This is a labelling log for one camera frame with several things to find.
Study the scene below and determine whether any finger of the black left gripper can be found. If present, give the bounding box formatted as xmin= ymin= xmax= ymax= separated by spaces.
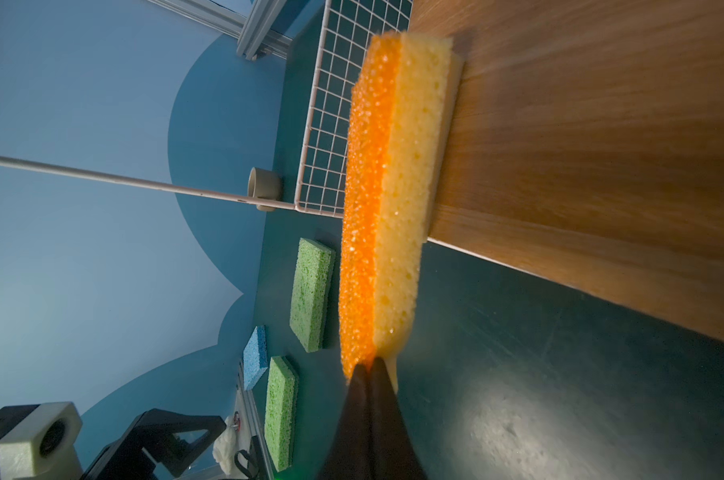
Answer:
xmin=82 ymin=409 xmax=226 ymax=480

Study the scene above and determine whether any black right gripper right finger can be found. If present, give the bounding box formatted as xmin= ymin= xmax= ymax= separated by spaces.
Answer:
xmin=369 ymin=358 xmax=427 ymax=479

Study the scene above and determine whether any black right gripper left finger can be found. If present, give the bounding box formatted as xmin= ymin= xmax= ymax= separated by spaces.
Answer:
xmin=317 ymin=364 xmax=374 ymax=480

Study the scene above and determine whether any orange sponge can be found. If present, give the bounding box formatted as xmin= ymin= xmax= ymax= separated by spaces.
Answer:
xmin=339 ymin=32 xmax=463 ymax=379

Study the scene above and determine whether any green sponge lower left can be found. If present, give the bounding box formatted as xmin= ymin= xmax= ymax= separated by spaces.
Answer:
xmin=264 ymin=356 xmax=299 ymax=472

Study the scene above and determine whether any green sponge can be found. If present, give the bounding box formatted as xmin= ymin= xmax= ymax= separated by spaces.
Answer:
xmin=264 ymin=356 xmax=299 ymax=472
xmin=289 ymin=238 xmax=335 ymax=353

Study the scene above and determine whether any blue sponge far left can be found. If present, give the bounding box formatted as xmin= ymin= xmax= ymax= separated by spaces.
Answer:
xmin=243 ymin=325 xmax=269 ymax=390

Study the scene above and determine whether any green sponge upper left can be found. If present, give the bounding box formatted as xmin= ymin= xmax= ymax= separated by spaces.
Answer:
xmin=289 ymin=238 xmax=335 ymax=353

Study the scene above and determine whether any beige mug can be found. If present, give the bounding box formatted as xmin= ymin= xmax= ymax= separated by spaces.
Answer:
xmin=247 ymin=167 xmax=283 ymax=201

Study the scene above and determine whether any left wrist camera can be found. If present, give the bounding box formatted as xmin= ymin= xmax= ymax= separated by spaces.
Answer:
xmin=0 ymin=402 xmax=83 ymax=479

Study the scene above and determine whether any white wire wooden shelf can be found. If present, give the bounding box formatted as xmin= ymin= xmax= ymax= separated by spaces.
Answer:
xmin=0 ymin=0 xmax=724 ymax=350

